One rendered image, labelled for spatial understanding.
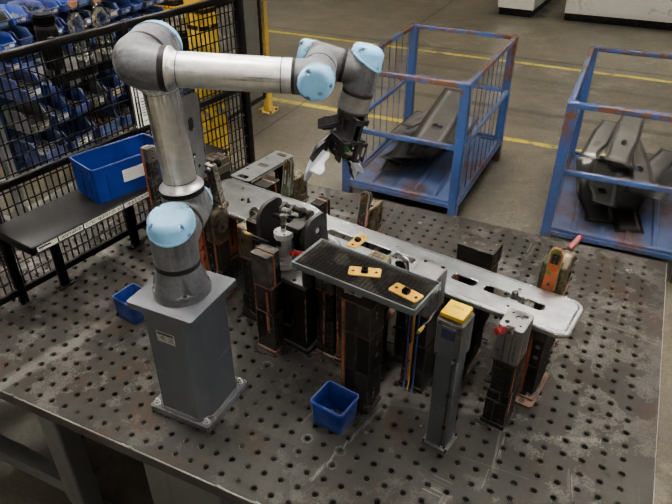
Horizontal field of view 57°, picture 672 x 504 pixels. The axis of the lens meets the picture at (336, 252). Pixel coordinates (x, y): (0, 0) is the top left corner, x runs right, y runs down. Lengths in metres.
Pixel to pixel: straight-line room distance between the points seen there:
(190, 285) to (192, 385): 0.30
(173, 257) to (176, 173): 0.21
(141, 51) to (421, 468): 1.23
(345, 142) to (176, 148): 0.42
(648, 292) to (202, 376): 1.64
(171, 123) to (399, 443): 1.04
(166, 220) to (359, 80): 0.56
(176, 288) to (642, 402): 1.38
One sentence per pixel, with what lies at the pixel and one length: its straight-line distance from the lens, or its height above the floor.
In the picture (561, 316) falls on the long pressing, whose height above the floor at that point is 1.00.
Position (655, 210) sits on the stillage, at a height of 0.17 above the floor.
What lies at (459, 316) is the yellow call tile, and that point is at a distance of 1.50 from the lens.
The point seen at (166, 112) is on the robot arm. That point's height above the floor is 1.55.
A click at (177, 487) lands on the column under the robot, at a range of 2.09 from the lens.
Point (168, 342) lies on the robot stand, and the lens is 1.71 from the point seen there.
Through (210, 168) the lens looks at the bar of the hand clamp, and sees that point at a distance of 2.07.
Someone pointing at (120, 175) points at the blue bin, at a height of 1.11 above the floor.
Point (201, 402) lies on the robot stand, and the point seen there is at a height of 0.79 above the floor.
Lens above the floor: 2.09
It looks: 33 degrees down
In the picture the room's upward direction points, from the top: straight up
